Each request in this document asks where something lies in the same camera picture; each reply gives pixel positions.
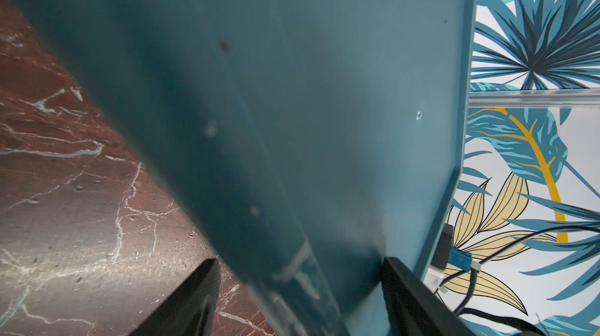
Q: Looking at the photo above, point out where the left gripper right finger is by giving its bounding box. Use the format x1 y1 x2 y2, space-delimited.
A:
381 257 473 336

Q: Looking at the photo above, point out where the teal three-drawer cabinet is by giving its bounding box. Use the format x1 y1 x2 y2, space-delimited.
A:
12 0 475 335

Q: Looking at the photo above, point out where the right aluminium corner post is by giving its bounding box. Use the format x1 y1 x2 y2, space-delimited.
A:
468 89 599 108

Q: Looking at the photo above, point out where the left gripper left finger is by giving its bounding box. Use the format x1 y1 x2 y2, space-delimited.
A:
130 259 220 336

